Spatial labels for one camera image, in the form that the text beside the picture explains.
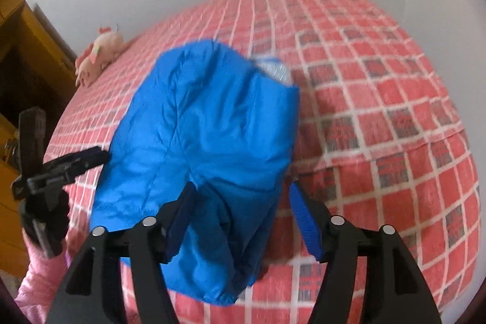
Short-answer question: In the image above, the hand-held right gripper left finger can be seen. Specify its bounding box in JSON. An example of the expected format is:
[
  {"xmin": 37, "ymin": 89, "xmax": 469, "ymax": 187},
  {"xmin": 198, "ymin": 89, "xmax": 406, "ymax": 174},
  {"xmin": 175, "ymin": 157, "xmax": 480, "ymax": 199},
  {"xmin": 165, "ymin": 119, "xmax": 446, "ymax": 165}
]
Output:
[{"xmin": 46, "ymin": 182, "xmax": 197, "ymax": 324}]

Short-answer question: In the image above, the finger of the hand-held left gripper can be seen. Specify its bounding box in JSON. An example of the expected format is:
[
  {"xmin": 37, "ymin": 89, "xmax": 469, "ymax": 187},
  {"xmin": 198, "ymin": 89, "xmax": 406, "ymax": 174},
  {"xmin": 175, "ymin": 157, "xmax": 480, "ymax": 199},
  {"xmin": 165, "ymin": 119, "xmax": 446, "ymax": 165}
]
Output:
[{"xmin": 27, "ymin": 146, "xmax": 111, "ymax": 193}]

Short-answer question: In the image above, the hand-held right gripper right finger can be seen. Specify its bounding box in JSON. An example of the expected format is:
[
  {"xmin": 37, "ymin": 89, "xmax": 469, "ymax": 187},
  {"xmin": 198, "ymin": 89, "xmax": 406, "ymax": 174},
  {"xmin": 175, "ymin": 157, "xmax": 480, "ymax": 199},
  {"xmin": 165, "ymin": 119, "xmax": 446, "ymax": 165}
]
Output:
[{"xmin": 289, "ymin": 182, "xmax": 443, "ymax": 324}]

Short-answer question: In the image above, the blue padded jacket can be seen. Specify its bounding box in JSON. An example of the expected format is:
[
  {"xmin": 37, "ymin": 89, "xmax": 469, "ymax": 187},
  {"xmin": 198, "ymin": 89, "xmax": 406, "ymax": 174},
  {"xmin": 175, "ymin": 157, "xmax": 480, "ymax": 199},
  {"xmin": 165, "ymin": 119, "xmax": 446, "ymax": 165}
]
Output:
[{"xmin": 89, "ymin": 39, "xmax": 300, "ymax": 306}]

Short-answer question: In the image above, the person's left forearm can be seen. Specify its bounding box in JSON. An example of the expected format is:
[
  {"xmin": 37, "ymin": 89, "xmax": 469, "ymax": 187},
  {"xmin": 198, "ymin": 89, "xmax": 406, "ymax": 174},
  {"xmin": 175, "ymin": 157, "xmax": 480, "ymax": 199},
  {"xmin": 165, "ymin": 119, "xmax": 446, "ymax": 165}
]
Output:
[{"xmin": 14, "ymin": 227, "xmax": 82, "ymax": 324}]

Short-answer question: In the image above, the person's left hand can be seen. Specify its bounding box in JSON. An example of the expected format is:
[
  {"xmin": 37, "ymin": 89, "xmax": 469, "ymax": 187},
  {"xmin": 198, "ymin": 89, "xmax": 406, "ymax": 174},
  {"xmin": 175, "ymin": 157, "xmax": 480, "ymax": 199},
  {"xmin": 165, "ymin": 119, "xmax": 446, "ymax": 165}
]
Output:
[{"xmin": 19, "ymin": 184, "xmax": 71, "ymax": 252}]

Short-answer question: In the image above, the wooden door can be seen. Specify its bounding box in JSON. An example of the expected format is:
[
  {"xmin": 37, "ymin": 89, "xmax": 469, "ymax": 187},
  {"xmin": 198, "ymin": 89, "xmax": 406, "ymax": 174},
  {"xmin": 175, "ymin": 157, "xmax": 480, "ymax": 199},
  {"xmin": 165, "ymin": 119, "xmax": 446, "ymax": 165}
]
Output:
[{"xmin": 0, "ymin": 0, "xmax": 80, "ymax": 277}]

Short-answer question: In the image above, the pink plush toy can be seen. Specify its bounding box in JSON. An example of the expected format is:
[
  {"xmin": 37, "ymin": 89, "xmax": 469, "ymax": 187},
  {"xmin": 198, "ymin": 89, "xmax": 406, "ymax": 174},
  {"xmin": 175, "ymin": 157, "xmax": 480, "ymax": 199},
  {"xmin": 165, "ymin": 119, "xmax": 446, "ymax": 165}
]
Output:
[{"xmin": 74, "ymin": 26, "xmax": 126, "ymax": 88}]

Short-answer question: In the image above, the bed with red checked sheet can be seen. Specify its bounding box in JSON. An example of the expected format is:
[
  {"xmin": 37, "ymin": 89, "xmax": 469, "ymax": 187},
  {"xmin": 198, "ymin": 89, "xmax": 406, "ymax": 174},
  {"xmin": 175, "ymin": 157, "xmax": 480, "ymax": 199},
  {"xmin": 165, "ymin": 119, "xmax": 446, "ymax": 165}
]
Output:
[{"xmin": 42, "ymin": 0, "xmax": 482, "ymax": 324}]

